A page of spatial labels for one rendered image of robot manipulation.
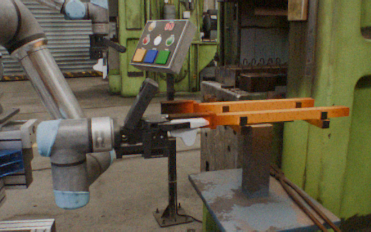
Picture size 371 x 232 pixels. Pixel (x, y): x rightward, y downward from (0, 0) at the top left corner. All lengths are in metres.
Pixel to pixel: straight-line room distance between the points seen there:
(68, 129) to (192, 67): 5.77
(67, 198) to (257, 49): 1.29
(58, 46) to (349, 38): 8.41
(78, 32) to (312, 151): 8.33
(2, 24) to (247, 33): 1.23
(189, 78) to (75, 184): 5.76
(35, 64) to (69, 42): 8.40
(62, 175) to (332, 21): 0.92
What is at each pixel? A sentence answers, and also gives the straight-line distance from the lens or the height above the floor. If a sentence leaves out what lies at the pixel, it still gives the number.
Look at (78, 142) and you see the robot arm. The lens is 0.77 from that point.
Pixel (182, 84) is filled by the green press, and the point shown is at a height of 0.19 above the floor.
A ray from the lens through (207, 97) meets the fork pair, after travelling 1.10.
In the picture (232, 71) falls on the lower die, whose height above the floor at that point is 0.98.
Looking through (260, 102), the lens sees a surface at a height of 0.96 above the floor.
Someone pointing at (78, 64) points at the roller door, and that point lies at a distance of 9.36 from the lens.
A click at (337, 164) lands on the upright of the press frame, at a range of 1.36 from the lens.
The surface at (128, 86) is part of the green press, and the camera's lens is 6.37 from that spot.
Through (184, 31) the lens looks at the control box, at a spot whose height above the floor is 1.14.
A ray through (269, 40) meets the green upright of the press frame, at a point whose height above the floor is 1.10.
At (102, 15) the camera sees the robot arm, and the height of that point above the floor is 1.21.
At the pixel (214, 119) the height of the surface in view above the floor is 0.96.
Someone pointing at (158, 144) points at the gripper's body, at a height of 0.91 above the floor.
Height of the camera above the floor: 1.15
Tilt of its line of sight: 14 degrees down
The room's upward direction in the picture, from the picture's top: straight up
